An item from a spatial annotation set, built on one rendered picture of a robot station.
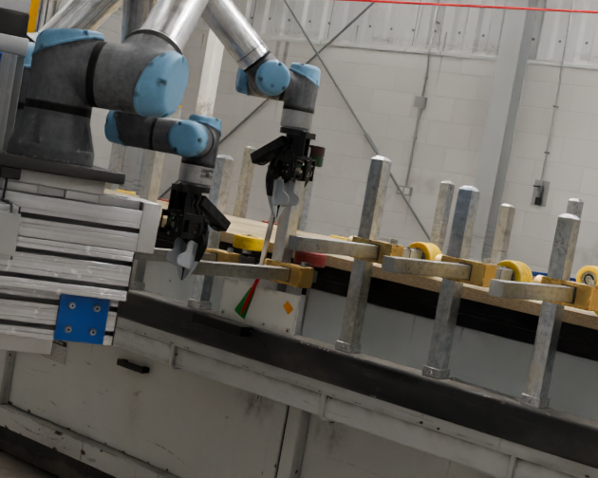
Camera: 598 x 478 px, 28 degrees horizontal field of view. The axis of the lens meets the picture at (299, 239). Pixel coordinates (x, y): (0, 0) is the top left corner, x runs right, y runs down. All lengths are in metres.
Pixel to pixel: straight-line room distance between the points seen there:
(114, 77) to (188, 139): 0.46
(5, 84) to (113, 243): 0.40
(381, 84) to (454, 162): 1.13
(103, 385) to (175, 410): 0.32
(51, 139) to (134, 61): 0.19
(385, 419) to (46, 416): 1.52
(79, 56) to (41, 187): 0.23
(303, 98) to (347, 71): 8.90
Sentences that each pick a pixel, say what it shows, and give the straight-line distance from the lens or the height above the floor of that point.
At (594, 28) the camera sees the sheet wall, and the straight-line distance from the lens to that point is 10.53.
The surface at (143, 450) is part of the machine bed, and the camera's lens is 3.63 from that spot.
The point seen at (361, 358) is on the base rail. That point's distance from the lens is 2.74.
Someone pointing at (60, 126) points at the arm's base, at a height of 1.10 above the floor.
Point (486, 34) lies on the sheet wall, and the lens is 10.99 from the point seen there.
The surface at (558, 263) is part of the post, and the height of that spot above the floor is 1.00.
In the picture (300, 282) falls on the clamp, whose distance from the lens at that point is 2.88.
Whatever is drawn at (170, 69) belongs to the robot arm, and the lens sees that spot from 2.05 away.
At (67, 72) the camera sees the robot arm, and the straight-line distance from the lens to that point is 2.09.
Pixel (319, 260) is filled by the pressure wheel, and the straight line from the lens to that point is 2.94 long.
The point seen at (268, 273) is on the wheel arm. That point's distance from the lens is 2.84.
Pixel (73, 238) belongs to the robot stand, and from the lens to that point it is 2.10.
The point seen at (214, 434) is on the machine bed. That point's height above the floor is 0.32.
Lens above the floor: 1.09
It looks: 3 degrees down
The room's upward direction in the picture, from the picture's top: 10 degrees clockwise
